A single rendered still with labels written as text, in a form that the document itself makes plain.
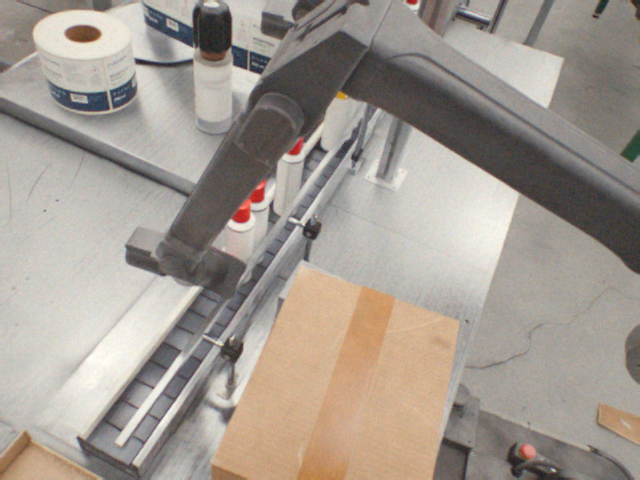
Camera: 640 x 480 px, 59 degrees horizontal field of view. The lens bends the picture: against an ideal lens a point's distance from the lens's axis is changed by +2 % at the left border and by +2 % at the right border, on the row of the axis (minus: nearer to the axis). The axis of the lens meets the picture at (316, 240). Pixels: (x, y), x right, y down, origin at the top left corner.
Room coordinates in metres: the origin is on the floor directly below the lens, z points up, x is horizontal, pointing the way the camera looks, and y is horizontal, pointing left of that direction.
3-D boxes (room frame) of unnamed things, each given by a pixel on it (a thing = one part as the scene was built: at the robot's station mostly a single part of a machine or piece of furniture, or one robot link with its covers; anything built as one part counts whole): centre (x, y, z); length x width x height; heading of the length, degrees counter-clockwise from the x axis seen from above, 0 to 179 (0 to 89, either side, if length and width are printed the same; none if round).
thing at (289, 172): (0.83, 0.08, 0.98); 0.05 x 0.05 x 0.20
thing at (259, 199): (0.68, 0.12, 0.98); 0.05 x 0.05 x 0.20
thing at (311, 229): (0.72, 0.03, 0.91); 0.07 x 0.03 x 0.16; 74
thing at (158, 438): (1.06, 0.01, 0.85); 1.65 x 0.11 x 0.05; 164
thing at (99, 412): (0.79, 0.13, 0.91); 1.07 x 0.01 x 0.02; 164
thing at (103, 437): (1.06, 0.01, 0.86); 1.65 x 0.08 x 0.04; 164
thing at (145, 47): (1.39, 0.54, 0.89); 0.31 x 0.31 x 0.01
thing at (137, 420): (0.77, 0.06, 0.96); 1.07 x 0.01 x 0.01; 164
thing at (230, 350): (0.43, 0.12, 0.91); 0.07 x 0.03 x 0.16; 74
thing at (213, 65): (1.06, 0.30, 1.03); 0.09 x 0.09 x 0.30
